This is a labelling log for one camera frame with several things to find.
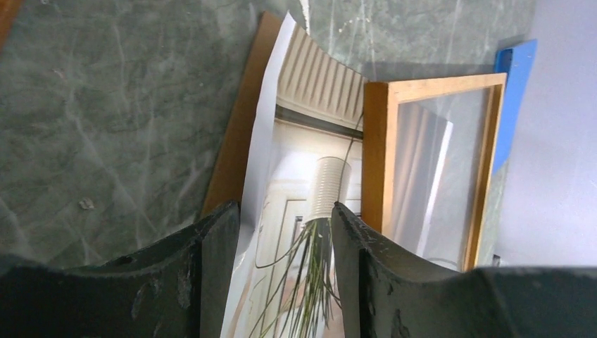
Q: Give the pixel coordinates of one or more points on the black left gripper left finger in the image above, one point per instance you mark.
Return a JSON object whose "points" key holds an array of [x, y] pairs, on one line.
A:
{"points": [[176, 287]]}

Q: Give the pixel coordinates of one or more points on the blue plastic sheet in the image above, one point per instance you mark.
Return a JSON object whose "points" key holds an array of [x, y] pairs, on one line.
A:
{"points": [[516, 62]]}

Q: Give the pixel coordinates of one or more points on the orange wooden shelf rack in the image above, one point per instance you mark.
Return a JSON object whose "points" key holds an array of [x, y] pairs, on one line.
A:
{"points": [[8, 12]]}

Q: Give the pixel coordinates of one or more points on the brown frame backing board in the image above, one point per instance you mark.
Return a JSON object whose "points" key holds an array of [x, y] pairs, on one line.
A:
{"points": [[227, 182]]}

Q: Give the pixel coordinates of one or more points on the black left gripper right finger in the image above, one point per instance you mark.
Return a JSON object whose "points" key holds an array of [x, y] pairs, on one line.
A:
{"points": [[387, 291]]}

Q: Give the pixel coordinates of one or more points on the wooden picture frame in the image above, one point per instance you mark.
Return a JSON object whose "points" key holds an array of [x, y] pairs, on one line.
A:
{"points": [[380, 136]]}

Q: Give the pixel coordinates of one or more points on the glossy plant photo print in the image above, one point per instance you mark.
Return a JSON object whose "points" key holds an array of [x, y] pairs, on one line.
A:
{"points": [[307, 156]]}

